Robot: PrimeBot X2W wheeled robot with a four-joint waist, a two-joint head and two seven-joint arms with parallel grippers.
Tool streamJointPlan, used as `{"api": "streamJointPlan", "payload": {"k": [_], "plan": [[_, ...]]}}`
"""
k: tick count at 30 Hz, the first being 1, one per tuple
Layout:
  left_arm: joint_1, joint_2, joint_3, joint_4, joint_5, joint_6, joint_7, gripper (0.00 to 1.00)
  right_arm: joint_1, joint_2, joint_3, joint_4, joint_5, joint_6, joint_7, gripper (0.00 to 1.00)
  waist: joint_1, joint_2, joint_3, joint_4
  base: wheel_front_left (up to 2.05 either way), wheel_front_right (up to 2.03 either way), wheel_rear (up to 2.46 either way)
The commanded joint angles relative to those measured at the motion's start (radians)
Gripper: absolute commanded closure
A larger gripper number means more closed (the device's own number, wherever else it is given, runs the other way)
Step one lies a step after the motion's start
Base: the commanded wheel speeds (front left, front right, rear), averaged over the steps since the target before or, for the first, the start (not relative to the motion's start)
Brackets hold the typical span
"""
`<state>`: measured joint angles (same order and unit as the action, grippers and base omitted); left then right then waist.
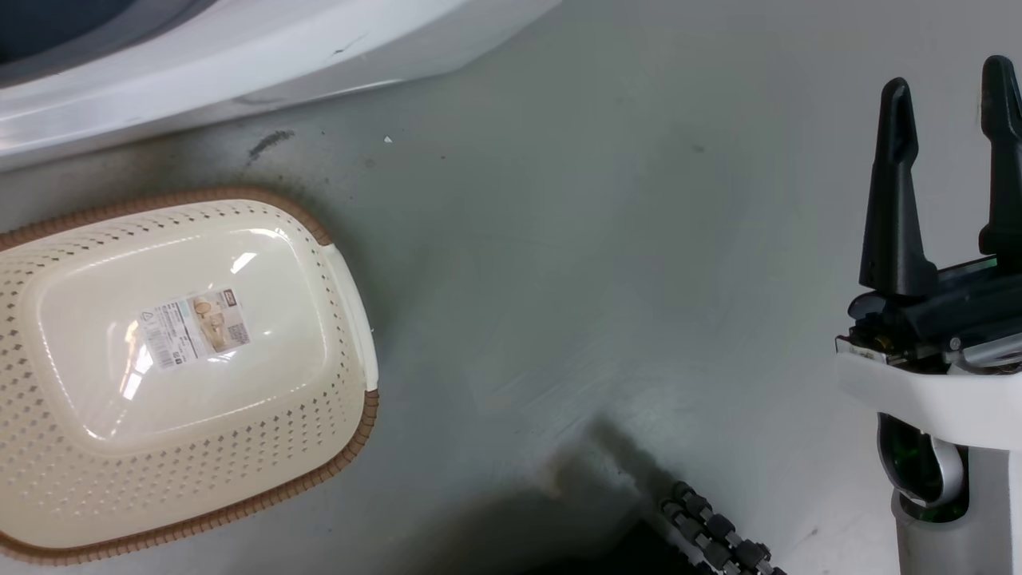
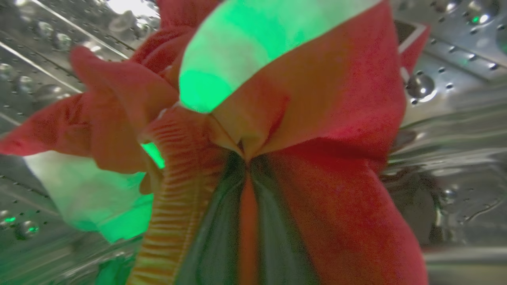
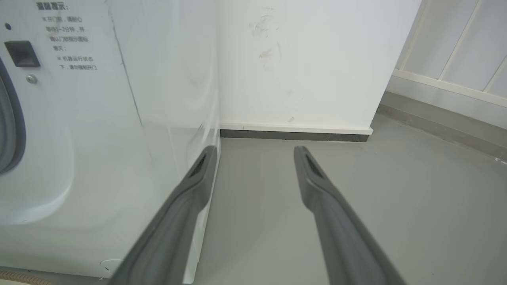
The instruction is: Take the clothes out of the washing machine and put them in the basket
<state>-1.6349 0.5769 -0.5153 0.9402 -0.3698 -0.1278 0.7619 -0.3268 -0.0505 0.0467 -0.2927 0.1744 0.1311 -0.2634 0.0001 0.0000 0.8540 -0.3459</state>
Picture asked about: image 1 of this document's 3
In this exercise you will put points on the black omni wheel with rollers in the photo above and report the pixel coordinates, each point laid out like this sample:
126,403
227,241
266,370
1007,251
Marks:
715,533

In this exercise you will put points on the cream perforated laundry basket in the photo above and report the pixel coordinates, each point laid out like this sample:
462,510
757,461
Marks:
263,383

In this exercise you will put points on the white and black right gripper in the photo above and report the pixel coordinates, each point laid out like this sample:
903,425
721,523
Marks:
942,351

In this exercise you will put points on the white washing machine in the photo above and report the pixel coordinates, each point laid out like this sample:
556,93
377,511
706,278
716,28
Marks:
200,56

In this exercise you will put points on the paper label sticker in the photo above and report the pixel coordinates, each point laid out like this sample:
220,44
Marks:
196,327

